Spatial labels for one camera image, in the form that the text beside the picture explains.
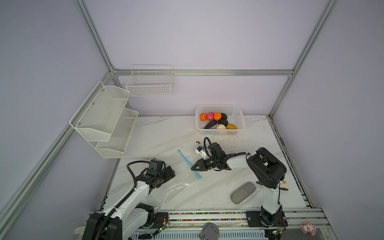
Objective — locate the pink plush toy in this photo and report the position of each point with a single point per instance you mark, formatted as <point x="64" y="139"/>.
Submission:
<point x="308" y="228"/>

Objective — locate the black toy avocado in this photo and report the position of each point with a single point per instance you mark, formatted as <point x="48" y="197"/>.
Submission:
<point x="223" y="122"/>

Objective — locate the dark purple toy eggplant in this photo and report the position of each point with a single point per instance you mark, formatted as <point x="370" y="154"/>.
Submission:
<point x="210" y="124"/>

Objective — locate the white wire wall basket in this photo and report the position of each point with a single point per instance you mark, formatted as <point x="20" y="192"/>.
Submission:
<point x="151" y="81"/>

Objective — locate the white mesh two-tier shelf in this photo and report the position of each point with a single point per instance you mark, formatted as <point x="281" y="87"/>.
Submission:
<point x="105" y="121"/>

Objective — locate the white cloth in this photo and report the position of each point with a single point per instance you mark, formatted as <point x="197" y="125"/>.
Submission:
<point x="79" y="232"/>

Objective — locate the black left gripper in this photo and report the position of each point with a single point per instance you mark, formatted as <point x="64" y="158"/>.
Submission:
<point x="168" y="173"/>

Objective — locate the black toy fruit rear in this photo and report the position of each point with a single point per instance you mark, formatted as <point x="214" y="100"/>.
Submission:
<point x="224" y="116"/>

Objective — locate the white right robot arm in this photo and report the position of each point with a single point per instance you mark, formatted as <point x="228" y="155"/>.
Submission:
<point x="269" y="171"/>

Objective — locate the white plastic perforated basket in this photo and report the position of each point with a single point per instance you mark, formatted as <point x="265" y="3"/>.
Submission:
<point x="234" y="113"/>

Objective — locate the orange toy fruit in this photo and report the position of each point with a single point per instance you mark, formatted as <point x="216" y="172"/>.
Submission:
<point x="217" y="116"/>
<point x="203" y="117"/>

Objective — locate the grey oval stone pad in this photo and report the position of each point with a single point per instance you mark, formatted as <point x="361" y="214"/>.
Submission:
<point x="243" y="192"/>

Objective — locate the pink toy fruit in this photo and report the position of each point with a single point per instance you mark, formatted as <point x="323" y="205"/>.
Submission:
<point x="210" y="116"/>

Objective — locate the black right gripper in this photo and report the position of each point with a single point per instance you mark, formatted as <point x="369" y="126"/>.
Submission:
<point x="198" y="163"/>

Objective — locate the yellow handled pliers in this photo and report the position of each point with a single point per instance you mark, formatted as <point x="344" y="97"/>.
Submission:
<point x="283" y="186"/>

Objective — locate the yellow-brown toy potato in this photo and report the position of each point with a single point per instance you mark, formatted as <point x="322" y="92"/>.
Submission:
<point x="231" y="127"/>

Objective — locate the grey plastic device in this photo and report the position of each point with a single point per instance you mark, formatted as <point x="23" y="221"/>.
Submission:
<point x="210" y="231"/>

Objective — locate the cream toy potato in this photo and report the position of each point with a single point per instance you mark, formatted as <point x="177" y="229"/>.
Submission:
<point x="221" y="127"/>

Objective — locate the clear zip bag blue zipper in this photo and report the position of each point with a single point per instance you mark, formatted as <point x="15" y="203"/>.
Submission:
<point x="172" y="194"/>

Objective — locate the aluminium rail base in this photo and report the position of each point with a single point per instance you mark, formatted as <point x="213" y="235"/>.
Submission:
<point x="235" y="219"/>

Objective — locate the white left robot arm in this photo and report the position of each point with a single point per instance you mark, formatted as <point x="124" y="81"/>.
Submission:
<point x="128" y="214"/>

